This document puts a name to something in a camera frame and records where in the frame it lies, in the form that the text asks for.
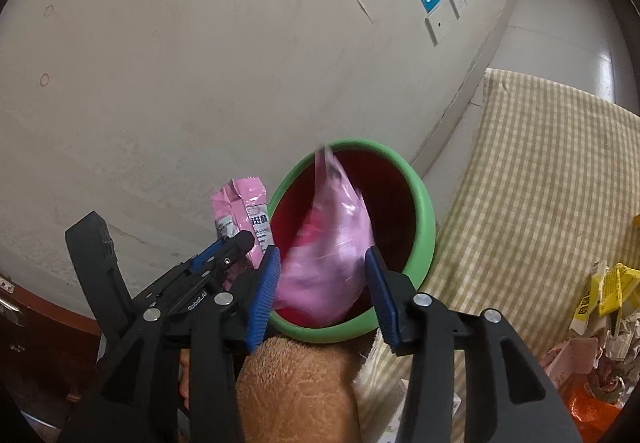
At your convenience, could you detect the white pink paper scrap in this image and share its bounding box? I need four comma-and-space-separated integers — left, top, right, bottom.
539, 338, 600, 389

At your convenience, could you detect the yellow paper packet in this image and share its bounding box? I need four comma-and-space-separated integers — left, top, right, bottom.
570, 261, 639, 336

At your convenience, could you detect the white wall switch plate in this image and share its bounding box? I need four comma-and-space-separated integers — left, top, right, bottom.
425, 14, 451, 46

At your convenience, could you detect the orange plastic bag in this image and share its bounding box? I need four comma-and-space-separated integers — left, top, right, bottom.
561, 375, 622, 443

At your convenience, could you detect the pink snack bag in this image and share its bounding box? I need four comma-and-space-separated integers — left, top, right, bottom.
273, 146, 374, 328

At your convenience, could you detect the pink sachet packet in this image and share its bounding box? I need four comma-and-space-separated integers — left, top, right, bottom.
212, 176, 274, 291

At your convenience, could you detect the white wall socket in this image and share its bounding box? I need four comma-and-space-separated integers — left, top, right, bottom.
449, 0, 468, 20

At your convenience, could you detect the green red trash bin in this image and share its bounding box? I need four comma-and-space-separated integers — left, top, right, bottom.
269, 138, 436, 345

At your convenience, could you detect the orange plush towel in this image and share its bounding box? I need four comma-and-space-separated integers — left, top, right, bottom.
236, 336, 362, 443

